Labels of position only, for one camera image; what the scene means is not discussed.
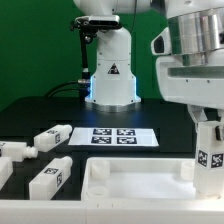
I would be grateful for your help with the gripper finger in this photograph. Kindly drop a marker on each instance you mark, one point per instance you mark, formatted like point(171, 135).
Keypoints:
point(197, 115)
point(220, 127)

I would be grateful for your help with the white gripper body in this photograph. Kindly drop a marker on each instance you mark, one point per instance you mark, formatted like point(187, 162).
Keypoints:
point(198, 85)

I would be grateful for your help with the white desk tabletop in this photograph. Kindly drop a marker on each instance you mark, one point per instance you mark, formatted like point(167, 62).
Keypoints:
point(139, 178)

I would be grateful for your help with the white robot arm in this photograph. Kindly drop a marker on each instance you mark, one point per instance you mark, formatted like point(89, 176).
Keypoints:
point(190, 54)

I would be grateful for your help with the white fiducial marker sheet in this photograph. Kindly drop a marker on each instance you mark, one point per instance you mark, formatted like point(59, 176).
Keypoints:
point(114, 137)

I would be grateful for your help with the white left border block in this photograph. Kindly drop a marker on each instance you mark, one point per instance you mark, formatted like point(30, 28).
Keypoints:
point(6, 169)

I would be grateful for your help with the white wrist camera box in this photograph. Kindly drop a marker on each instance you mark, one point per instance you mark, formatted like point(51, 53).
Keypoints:
point(161, 45)

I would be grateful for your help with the black camera on stand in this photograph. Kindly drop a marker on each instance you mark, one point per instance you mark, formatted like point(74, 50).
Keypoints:
point(88, 27)

